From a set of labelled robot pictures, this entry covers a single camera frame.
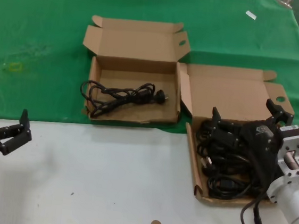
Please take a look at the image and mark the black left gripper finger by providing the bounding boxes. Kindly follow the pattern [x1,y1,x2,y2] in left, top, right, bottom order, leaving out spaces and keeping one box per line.
[0,106,36,158]

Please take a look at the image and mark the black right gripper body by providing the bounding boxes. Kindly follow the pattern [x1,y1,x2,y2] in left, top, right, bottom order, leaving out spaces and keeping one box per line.
[234,118,285,190]

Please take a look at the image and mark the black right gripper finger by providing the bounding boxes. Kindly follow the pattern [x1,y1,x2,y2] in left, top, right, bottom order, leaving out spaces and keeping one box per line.
[264,98,297,128]
[209,106,247,145]

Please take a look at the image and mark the black power cable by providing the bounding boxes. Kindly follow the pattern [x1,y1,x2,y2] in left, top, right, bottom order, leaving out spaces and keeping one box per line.
[198,149,253,182]
[206,174,268,205]
[78,76,170,126]
[194,118,245,161]

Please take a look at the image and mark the open cardboard box round cutout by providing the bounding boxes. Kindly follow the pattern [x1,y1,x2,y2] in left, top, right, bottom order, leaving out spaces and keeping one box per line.
[162,60,299,215]

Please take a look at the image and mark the open cardboard box oval cutout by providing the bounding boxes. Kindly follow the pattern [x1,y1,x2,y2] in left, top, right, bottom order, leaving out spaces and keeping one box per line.
[74,13,194,129]

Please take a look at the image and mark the white tape piece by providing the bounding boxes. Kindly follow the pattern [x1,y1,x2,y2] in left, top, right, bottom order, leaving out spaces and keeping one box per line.
[244,10,258,21]

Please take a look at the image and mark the green table cloth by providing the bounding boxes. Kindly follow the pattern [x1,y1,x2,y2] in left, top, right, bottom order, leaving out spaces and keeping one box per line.
[0,0,299,151]

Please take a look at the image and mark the silver binder clip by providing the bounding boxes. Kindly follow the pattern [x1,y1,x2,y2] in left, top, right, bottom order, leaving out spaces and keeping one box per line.
[273,0,294,10]

